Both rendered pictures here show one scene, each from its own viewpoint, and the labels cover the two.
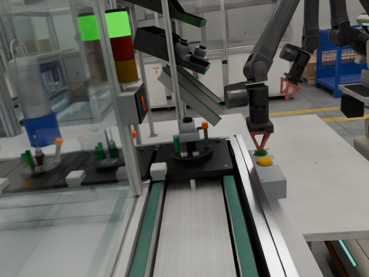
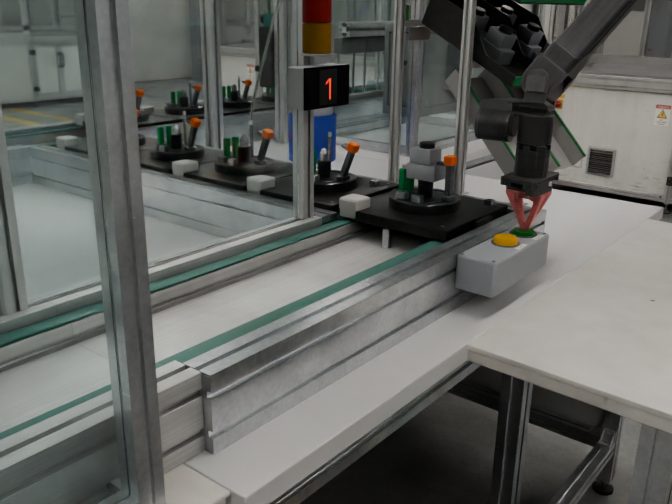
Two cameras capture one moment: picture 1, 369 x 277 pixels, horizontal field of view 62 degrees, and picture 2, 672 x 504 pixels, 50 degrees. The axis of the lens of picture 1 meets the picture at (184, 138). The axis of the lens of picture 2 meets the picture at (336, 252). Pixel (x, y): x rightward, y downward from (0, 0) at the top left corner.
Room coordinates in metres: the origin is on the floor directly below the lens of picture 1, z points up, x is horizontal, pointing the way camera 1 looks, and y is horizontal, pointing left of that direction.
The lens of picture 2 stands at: (-0.32, -0.64, 1.34)
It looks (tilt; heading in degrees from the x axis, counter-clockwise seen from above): 19 degrees down; 34
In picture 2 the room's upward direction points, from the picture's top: 1 degrees clockwise
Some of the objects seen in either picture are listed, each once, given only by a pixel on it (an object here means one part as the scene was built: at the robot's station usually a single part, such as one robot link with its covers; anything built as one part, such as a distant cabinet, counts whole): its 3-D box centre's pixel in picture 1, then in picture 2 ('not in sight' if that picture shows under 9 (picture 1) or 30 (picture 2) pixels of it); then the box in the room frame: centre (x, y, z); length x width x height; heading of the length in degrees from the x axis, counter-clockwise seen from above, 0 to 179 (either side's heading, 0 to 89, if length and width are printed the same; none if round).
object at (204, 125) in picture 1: (203, 134); (446, 175); (0.91, -0.06, 1.04); 0.04 x 0.02 x 0.08; 86
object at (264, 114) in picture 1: (258, 115); (531, 164); (0.88, -0.23, 1.09); 0.10 x 0.07 x 0.07; 175
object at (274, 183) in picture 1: (264, 171); (503, 259); (0.81, -0.23, 0.93); 0.21 x 0.07 x 0.06; 176
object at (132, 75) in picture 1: (126, 70); (316, 38); (0.73, 0.11, 1.28); 0.05 x 0.05 x 0.05
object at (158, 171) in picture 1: (158, 171); (354, 206); (0.82, 0.09, 0.97); 0.05 x 0.05 x 0.04; 86
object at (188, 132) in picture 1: (185, 129); (422, 159); (0.91, -0.01, 1.06); 0.08 x 0.04 x 0.07; 86
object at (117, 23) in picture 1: (117, 24); not in sight; (0.73, 0.11, 1.38); 0.05 x 0.05 x 0.05
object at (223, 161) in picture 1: (192, 157); (424, 210); (0.91, -0.02, 0.96); 0.24 x 0.24 x 0.02; 86
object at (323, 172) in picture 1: (259, 160); (571, 271); (1.06, -0.27, 0.84); 0.90 x 0.70 x 0.03; 174
